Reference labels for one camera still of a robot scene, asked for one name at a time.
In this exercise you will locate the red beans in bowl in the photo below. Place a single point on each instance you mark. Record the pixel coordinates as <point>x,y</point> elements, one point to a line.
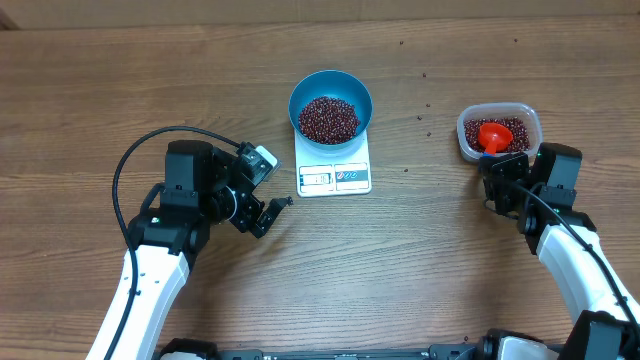
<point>329,121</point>

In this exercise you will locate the white kitchen scale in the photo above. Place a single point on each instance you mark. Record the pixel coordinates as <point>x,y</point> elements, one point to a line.
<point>332,170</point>

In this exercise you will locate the red beans in container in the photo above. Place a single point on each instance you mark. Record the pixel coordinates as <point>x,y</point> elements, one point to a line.
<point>516,126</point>

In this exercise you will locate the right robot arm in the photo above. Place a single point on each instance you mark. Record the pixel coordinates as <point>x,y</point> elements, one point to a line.
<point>539,193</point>

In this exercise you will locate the orange measuring scoop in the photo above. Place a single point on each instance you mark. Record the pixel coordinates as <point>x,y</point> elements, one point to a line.
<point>494,138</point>

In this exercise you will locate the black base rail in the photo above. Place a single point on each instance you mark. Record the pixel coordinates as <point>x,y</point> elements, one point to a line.
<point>325,354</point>

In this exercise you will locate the clear plastic container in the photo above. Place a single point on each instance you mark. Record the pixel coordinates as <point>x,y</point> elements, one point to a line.
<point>523,112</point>

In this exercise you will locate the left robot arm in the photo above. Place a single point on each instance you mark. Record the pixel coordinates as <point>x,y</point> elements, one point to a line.
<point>203,186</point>

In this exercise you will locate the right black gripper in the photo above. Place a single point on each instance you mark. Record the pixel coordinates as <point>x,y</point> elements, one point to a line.
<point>503,167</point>

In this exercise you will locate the blue bowl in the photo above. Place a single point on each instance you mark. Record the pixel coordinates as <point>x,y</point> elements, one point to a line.
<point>335,84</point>

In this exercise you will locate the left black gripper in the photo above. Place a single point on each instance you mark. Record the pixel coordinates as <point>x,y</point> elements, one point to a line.
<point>247,220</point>

